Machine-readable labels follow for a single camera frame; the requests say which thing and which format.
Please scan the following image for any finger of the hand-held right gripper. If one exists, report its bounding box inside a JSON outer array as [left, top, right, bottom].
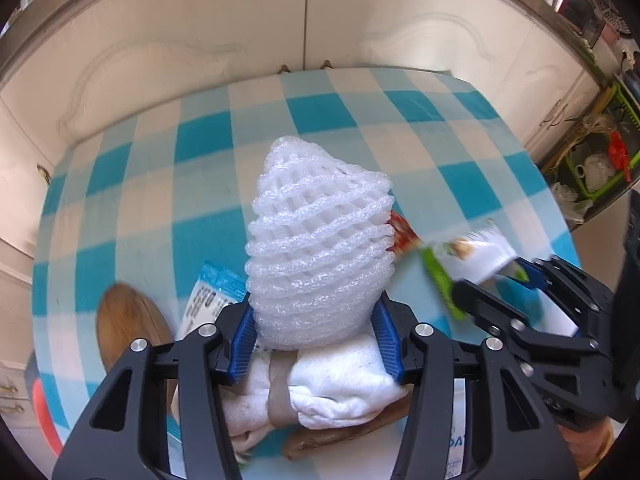
[[451, 279, 533, 343], [515, 255, 615, 343]]

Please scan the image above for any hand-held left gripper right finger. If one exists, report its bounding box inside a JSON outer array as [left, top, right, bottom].
[[370, 295, 581, 480]]

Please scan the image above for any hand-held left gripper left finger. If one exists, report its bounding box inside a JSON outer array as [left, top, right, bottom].
[[52, 302, 258, 480]]

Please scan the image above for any small green snack packet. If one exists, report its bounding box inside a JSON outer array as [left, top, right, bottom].
[[420, 220, 526, 322]]

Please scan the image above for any white cloth bundle with tape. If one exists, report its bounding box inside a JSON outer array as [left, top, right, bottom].
[[220, 332, 413, 453]]

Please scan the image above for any brown cut vegetable half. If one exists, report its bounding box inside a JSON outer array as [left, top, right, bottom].
[[96, 282, 177, 393]]

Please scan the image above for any white foam fruit net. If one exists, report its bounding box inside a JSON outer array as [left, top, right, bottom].
[[245, 135, 396, 352]]

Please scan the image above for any person's right hand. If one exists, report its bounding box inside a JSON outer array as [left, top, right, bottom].
[[560, 417, 617, 476]]

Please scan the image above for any green white snack packet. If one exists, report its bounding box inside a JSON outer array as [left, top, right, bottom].
[[175, 260, 249, 342]]

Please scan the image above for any green dish rack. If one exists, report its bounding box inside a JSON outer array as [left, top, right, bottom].
[[542, 82, 640, 222]]

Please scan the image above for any brown peel piece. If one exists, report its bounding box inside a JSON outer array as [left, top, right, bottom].
[[282, 400, 408, 461]]

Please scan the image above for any red snack wrapper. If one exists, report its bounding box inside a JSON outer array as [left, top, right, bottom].
[[387, 210, 422, 257]]

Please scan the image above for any white teapot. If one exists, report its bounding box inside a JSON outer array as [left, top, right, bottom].
[[576, 154, 622, 194]]

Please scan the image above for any white blue bottle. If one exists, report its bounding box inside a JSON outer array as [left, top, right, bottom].
[[447, 377, 473, 480]]

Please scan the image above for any red plastic item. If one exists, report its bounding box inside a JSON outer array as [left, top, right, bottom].
[[606, 131, 632, 182]]

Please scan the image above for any cream cabinet door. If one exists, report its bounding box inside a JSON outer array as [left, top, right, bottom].
[[0, 0, 308, 161], [520, 67, 602, 162], [0, 95, 57, 261], [304, 0, 568, 147]]

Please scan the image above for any blue white checkered tablecloth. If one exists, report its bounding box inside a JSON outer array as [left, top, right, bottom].
[[32, 67, 583, 480]]

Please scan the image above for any black round grill rack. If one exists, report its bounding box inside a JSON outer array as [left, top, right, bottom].
[[594, 0, 632, 37]]

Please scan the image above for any steel pot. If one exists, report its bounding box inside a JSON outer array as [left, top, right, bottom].
[[564, 0, 601, 28]]

